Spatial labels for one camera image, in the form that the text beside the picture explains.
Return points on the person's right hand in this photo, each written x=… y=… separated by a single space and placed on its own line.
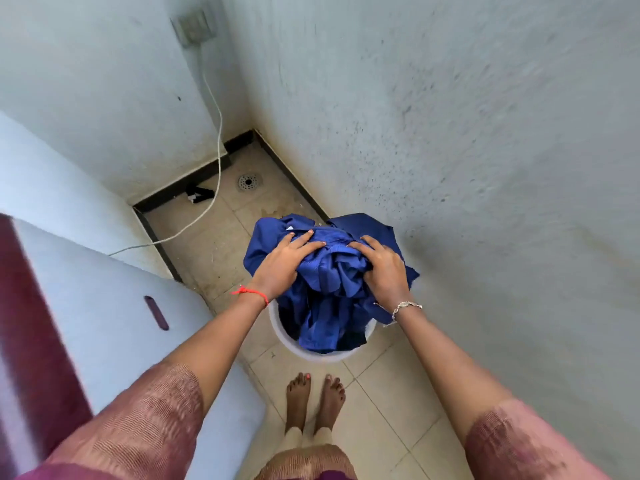
x=387 y=279

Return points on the person's left hand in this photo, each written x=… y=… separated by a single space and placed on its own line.
x=277 y=269

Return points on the person's left thumb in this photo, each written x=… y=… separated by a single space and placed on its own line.
x=312 y=248

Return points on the person's right thumb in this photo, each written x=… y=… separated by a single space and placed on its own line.
x=360 y=248

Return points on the person's left middle finger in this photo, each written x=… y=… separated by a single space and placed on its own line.
x=287 y=239

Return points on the blue cloth garment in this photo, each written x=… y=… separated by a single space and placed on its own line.
x=325 y=289

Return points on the person's left forearm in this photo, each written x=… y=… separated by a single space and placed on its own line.
x=220 y=344

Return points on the person's right forearm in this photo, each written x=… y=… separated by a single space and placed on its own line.
x=445 y=369

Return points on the red thread wristband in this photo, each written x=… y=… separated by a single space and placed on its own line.
x=252 y=292

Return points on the round metal floor drain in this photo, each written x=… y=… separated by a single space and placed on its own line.
x=249 y=182

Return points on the white plastic bucket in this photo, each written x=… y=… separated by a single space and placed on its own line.
x=287 y=337

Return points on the small black clip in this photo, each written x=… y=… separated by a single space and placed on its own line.
x=199 y=193

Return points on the person's right foot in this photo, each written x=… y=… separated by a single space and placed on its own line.
x=331 y=399

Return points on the person's foot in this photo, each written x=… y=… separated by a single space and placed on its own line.
x=331 y=399
x=298 y=402

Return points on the person's left foot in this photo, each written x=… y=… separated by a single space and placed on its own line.
x=298 y=402

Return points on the white washing machine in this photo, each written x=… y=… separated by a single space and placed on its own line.
x=105 y=294

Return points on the cream trousers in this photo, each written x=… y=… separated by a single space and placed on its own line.
x=292 y=439

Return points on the pink patterned tunic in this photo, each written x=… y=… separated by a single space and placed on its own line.
x=140 y=429

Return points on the maroon washing machine lid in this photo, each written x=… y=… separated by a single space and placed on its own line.
x=35 y=344

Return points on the grey wall socket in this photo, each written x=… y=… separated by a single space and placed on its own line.
x=192 y=27

